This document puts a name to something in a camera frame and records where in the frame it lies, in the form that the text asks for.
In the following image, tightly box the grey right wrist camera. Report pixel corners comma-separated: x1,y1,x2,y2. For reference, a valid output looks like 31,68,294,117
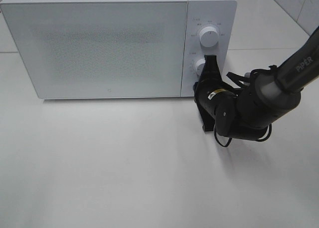
194,99,215,132

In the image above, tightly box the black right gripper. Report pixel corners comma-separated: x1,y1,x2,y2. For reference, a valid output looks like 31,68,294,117
194,55,236,119

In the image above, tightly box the white microwave knob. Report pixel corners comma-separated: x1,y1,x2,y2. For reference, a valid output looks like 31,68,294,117
193,58,205,76
199,25,220,47

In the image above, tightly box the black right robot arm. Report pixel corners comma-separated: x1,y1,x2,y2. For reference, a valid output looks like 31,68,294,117
193,29,319,142

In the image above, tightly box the white microwave oven body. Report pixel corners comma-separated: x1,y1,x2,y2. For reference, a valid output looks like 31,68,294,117
0,0,237,97

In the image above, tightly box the white microwave door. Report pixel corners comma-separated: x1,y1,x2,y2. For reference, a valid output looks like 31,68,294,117
1,2,187,99

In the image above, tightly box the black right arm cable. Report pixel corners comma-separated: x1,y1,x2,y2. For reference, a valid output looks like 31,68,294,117
213,65,278,148

